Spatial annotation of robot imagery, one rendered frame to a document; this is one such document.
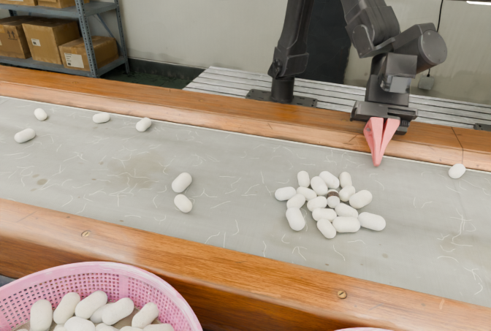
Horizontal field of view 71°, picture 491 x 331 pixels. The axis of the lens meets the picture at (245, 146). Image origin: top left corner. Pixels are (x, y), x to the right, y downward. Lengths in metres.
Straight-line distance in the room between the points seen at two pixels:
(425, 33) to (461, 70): 2.05
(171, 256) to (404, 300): 0.25
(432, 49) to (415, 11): 1.90
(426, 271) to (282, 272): 0.18
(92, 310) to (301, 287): 0.22
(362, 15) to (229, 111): 0.30
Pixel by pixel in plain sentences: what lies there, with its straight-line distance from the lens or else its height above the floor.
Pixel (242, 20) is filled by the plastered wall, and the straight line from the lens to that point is 2.65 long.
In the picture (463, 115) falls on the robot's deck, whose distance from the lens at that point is 1.11.
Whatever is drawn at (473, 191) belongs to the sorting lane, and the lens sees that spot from 0.66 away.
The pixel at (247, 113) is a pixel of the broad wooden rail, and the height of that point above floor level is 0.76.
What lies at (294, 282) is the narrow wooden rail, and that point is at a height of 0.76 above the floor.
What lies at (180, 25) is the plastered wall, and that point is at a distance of 2.85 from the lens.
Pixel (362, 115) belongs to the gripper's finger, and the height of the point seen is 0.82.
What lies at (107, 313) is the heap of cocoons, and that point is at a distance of 0.42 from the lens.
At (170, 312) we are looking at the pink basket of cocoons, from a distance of 0.40.
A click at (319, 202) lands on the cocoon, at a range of 0.51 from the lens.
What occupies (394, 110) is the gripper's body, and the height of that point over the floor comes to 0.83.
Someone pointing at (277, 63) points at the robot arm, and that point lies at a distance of 0.90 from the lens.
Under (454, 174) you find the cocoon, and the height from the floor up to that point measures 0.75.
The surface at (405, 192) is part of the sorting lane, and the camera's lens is 0.60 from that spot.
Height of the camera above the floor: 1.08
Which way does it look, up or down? 33 degrees down
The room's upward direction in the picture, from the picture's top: 2 degrees clockwise
